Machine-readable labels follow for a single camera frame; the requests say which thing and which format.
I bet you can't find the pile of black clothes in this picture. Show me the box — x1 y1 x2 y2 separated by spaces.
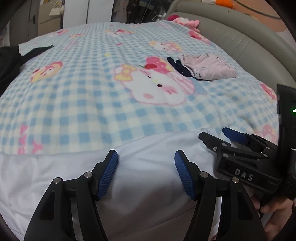
0 44 55 91

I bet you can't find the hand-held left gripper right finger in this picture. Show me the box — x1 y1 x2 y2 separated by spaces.
174 150 262 241

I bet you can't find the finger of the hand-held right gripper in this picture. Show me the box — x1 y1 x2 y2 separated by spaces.
222 127 278 154
198 132 270 161

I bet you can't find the white shirt with navy trim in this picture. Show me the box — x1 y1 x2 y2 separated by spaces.
0 133 262 241

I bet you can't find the grey door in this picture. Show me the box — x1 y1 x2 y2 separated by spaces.
28 0 41 40

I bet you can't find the glass door wardrobe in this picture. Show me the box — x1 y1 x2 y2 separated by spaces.
111 0 176 24

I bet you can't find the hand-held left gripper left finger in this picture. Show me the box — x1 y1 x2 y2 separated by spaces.
24 149 119 241

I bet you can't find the pink plush toy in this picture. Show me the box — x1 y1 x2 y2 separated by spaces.
167 15 200 33

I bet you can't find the person's right hand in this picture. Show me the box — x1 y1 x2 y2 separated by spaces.
251 195 295 241

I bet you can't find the folded pink printed garment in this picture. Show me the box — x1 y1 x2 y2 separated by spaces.
178 53 237 80

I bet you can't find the beige cabinet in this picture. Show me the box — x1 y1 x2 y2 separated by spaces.
38 0 64 35

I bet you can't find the white handbag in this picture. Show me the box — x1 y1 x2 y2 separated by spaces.
50 5 65 16

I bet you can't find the checkered cartoon print blanket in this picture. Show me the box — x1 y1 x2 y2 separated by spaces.
0 20 280 156

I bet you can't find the grey padded bed headboard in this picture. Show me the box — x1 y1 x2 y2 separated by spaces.
166 1 296 81

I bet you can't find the folded navy garment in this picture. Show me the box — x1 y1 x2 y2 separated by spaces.
167 57 192 78

